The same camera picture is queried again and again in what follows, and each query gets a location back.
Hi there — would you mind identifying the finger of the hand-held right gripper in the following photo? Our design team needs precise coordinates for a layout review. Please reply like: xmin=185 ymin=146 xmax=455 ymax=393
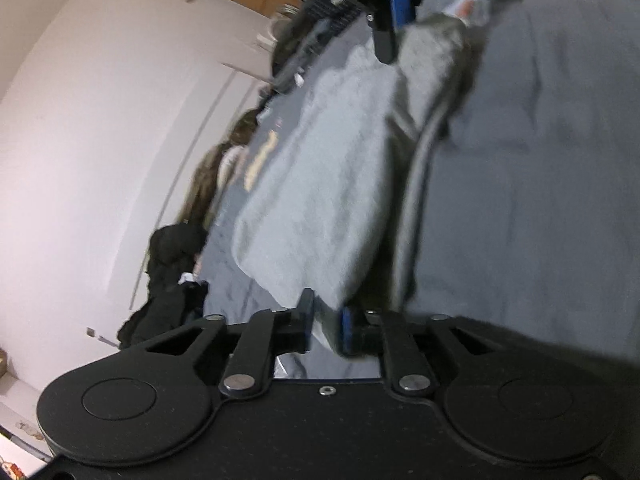
xmin=366 ymin=0 xmax=399 ymax=65
xmin=389 ymin=0 xmax=418 ymax=30

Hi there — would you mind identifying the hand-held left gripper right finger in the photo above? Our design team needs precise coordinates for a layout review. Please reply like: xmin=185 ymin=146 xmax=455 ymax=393
xmin=340 ymin=307 xmax=521 ymax=397

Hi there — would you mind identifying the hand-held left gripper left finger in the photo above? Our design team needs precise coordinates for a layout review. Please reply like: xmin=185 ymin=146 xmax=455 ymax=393
xmin=145 ymin=287 xmax=316 ymax=399

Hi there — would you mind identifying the grey t-shirt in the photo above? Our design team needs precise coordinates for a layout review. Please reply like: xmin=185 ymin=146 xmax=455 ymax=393
xmin=231 ymin=0 xmax=640 ymax=361

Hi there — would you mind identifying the black folded garment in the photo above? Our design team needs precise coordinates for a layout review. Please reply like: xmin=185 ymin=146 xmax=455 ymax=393
xmin=269 ymin=6 xmax=351 ymax=97

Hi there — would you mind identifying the black jacket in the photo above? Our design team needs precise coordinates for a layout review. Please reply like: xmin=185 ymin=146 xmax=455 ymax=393
xmin=116 ymin=221 xmax=212 ymax=352

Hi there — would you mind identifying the olive folded blanket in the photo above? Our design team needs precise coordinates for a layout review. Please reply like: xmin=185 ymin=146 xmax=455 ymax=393
xmin=179 ymin=144 xmax=232 ymax=232

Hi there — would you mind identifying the white pillow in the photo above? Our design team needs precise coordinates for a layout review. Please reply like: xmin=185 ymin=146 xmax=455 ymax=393
xmin=216 ymin=146 xmax=247 ymax=197

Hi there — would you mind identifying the white headboard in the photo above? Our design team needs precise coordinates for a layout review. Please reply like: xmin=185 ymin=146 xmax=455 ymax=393
xmin=127 ymin=62 xmax=276 ymax=312

